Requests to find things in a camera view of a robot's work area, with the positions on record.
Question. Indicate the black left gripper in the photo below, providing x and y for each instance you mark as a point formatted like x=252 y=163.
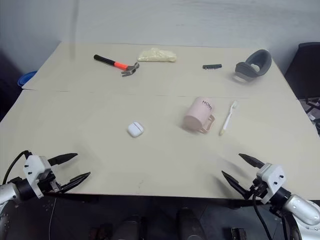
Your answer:
x=48 y=183

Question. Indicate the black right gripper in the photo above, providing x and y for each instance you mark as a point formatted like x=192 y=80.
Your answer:
x=258 y=190

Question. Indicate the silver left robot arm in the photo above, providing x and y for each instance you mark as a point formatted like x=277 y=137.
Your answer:
x=23 y=189

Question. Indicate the white toothbrush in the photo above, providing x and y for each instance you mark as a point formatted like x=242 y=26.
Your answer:
x=228 y=118

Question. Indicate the white earbud case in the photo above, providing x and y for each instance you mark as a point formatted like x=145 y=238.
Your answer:
x=135 y=128

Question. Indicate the black white patterned object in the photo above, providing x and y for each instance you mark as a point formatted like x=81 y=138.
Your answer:
x=312 y=112

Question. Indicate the blue bowl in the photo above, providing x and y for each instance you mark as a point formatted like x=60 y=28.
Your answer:
x=26 y=78

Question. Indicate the orange black claw hammer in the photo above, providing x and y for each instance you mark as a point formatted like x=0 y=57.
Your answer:
x=117 y=65

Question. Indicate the black chair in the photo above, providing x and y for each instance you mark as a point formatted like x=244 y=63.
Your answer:
x=303 y=67

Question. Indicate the pale yellow plastic bag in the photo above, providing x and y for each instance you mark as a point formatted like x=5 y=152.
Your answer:
x=157 y=55

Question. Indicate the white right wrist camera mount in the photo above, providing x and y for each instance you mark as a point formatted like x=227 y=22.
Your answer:
x=272 y=175

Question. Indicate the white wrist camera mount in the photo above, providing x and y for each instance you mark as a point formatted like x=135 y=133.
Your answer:
x=33 y=165
x=272 y=175

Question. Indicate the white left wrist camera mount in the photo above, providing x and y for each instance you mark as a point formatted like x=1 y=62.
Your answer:
x=33 y=165

